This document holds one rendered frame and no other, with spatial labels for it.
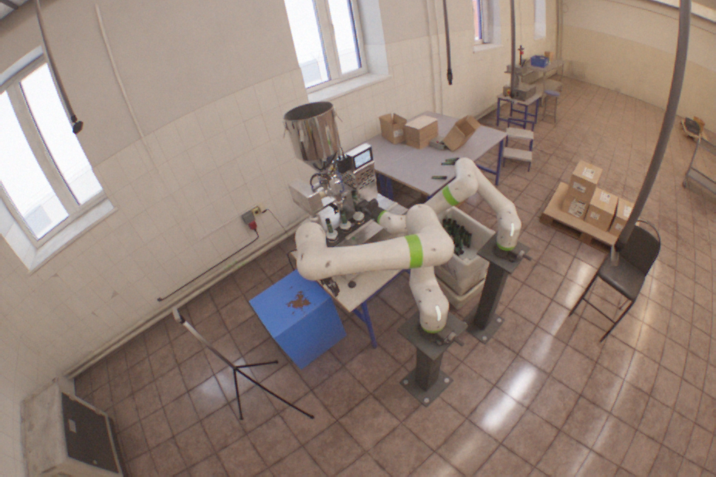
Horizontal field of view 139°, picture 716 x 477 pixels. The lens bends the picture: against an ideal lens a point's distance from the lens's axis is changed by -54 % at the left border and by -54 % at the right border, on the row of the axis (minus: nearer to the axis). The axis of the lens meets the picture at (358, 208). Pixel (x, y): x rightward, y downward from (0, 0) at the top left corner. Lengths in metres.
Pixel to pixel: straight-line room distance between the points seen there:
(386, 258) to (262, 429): 1.94
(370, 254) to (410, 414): 1.61
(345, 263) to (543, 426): 2.01
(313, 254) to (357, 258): 0.14
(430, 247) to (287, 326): 1.34
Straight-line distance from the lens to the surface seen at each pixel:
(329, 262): 0.92
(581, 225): 3.61
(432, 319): 1.33
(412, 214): 1.12
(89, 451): 3.06
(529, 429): 2.45
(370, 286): 1.92
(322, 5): 3.78
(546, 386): 2.57
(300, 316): 2.09
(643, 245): 2.72
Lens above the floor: 2.28
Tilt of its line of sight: 38 degrees down
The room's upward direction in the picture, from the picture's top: 11 degrees counter-clockwise
